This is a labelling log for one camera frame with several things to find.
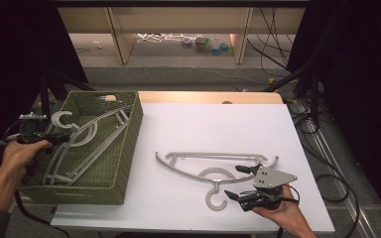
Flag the person's left hand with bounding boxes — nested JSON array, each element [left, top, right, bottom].
[[0, 139, 54, 182]]

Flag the dark curtain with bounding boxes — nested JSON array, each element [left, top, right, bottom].
[[286, 0, 381, 229], [0, 0, 88, 196]]

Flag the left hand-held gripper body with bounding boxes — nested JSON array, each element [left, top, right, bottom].
[[15, 112, 54, 145]]

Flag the colourful plastic toys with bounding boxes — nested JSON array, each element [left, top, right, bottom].
[[180, 35, 235, 57]]

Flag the black metal stand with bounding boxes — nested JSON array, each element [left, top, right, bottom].
[[263, 58, 323, 125], [39, 67, 96, 117]]

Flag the white board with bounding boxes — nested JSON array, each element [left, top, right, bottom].
[[50, 102, 336, 235]]

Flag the person's right hand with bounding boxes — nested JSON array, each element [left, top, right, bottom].
[[252, 193, 308, 232]]

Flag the left hand-held gripper cable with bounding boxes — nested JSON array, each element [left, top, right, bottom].
[[0, 118, 72, 238]]

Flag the light wooden shelf unit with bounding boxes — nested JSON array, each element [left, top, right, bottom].
[[57, 6, 307, 65]]

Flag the looped black floor cable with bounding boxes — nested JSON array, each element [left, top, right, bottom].
[[314, 172, 361, 238]]

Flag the hanging black cables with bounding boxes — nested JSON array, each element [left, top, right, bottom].
[[245, 6, 296, 77]]

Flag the white rope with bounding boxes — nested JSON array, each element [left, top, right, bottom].
[[136, 32, 196, 45]]

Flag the green woven basket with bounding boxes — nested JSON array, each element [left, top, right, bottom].
[[15, 90, 145, 205]]

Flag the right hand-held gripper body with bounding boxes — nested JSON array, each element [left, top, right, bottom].
[[240, 166, 299, 212]]

